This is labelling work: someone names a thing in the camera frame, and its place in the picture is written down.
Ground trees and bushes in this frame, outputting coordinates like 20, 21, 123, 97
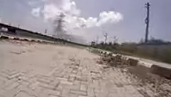
93, 35, 124, 54

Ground lattice power pylon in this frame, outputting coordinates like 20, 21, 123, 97
51, 10, 69, 41

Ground grey brick paved path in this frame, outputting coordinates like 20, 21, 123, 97
0, 32, 171, 97

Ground elevated road bridge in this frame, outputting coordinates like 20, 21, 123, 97
0, 19, 90, 50

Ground tall utility pole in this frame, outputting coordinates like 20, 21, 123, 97
137, 1, 156, 45

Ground black and white striped kerb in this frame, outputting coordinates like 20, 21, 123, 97
85, 46, 171, 81

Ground low weathered kerb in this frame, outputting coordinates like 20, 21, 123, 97
0, 31, 57, 52

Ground long grey wall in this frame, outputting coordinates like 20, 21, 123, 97
116, 28, 171, 66

